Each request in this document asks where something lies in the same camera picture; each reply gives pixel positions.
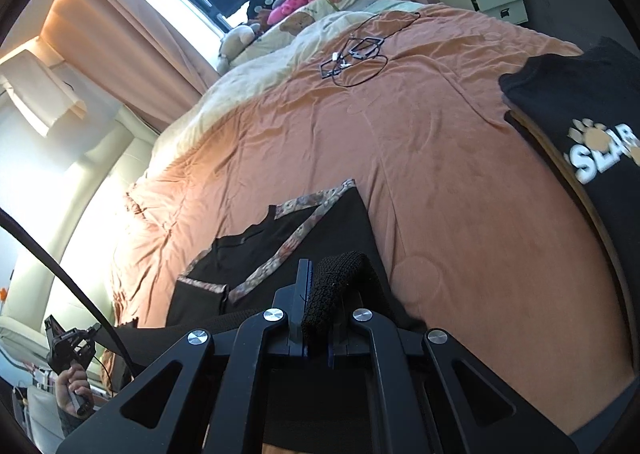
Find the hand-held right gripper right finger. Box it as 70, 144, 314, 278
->
325, 307, 581, 454

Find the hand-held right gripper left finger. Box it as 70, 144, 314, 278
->
56, 259, 315, 454

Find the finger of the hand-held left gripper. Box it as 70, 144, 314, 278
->
76, 325, 103, 351

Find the black floral-trim T-shirt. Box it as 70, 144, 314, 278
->
102, 178, 426, 440

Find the person's left forearm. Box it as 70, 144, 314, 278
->
55, 404, 83, 441

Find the person's left hand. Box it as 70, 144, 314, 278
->
55, 365, 93, 417

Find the cream upholstered headboard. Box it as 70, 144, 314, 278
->
0, 104, 156, 385

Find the orange blanket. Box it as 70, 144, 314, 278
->
107, 2, 640, 435

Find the cream duvet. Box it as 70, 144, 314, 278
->
150, 0, 431, 170

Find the white plush toy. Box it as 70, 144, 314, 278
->
217, 24, 262, 75

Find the bear print bedding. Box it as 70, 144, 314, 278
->
230, 0, 373, 66

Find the pink plush toy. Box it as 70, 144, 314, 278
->
267, 0, 321, 26

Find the black plush toy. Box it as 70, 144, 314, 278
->
245, 0, 281, 21

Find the wide pink curtain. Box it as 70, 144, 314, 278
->
40, 0, 226, 135

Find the black printed T-shirt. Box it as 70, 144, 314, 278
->
499, 37, 640, 285

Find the right hand-held gripper cable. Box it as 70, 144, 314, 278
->
0, 208, 137, 377

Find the black cable tangle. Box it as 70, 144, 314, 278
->
320, 9, 426, 88

